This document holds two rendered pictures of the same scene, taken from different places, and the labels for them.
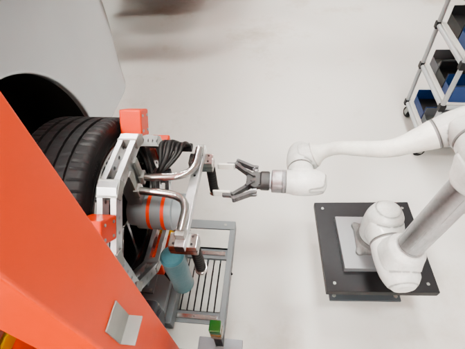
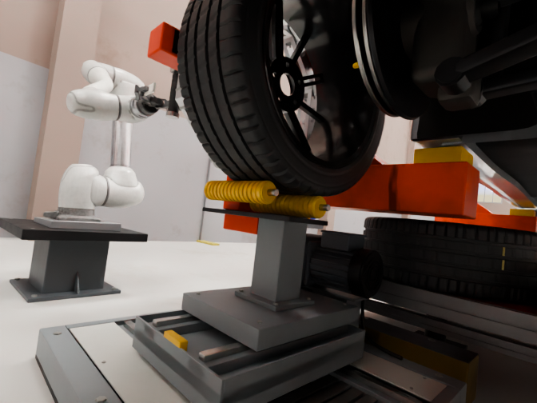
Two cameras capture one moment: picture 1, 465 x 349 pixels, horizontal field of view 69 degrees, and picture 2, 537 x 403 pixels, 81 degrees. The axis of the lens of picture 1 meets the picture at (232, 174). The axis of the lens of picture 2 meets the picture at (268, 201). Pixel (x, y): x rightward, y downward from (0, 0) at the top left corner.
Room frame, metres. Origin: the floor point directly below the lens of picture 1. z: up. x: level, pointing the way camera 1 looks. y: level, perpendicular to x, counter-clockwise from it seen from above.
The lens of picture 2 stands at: (1.52, 0.98, 0.45)
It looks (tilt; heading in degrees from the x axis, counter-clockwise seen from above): 3 degrees up; 215
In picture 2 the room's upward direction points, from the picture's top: 7 degrees clockwise
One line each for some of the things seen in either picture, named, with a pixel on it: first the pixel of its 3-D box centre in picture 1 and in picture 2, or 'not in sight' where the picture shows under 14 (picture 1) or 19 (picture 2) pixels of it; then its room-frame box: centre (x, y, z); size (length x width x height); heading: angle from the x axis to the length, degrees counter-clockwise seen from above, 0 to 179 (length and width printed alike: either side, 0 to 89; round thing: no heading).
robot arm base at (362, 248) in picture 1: (373, 233); (71, 213); (0.82, -0.66, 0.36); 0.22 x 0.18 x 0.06; 171
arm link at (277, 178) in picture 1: (277, 181); (144, 105); (0.82, -0.17, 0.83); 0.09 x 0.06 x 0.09; 170
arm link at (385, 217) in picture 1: (383, 222); (81, 186); (0.79, -0.66, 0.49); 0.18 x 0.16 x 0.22; 176
